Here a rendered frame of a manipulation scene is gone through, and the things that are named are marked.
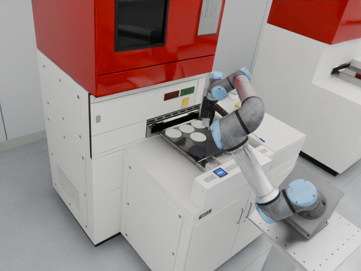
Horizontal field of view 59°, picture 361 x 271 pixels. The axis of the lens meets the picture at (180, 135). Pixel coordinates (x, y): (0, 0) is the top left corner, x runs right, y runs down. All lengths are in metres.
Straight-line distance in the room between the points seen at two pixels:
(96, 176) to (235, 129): 0.95
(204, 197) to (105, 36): 0.86
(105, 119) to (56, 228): 1.14
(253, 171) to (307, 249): 0.46
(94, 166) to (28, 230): 0.93
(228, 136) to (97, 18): 0.73
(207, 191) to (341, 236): 0.69
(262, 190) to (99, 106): 0.90
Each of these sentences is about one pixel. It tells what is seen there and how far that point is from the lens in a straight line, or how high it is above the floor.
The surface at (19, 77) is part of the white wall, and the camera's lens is 3.16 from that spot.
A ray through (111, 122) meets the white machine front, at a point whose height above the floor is 1.03.
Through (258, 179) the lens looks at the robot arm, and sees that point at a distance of 1.43.
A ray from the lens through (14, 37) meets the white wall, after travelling 3.04.
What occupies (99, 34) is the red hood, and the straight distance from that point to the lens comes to 1.50.
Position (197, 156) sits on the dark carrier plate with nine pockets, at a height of 0.90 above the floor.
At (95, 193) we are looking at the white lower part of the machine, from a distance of 2.04.
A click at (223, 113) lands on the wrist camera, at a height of 1.11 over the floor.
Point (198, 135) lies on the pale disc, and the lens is 1.99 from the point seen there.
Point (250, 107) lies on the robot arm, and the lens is 1.33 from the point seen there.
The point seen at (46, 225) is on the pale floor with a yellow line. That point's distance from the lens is 2.66.
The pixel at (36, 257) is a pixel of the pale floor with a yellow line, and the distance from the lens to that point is 2.49.
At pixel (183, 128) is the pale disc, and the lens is 2.04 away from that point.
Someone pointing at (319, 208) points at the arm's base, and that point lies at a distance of 1.62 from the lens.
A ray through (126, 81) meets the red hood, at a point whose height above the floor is 1.28.
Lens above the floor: 1.97
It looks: 33 degrees down
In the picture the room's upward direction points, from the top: 9 degrees clockwise
